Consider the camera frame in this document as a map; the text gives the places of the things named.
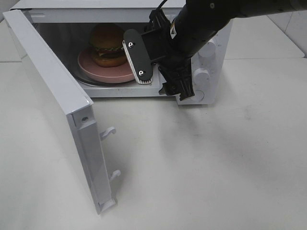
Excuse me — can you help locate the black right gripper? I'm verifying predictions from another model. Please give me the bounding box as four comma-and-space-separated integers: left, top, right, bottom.
141, 9, 195, 101

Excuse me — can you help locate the round white door button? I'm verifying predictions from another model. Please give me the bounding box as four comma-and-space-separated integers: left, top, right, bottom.
191, 90, 205, 102

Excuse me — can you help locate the white dial knob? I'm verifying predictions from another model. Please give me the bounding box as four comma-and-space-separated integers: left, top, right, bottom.
198, 39, 216, 58
193, 68, 210, 85

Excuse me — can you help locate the pink round plate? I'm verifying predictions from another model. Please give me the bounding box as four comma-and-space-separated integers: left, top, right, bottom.
77, 48, 134, 83

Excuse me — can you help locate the toy burger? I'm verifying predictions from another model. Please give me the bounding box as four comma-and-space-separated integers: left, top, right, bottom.
89, 23, 127, 68

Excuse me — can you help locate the white microwave door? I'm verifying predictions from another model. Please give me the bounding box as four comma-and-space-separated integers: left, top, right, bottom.
4, 10, 120, 213

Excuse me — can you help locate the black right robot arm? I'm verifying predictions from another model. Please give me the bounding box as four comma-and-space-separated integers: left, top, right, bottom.
142, 0, 307, 101

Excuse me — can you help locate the white microwave oven body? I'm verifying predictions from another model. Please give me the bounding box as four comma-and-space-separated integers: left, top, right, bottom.
9, 0, 165, 98

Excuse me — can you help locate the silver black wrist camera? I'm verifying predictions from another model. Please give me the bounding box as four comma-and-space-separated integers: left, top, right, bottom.
122, 29, 153, 85

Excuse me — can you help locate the black camera cable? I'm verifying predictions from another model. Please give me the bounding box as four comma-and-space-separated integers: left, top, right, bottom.
143, 0, 172, 32

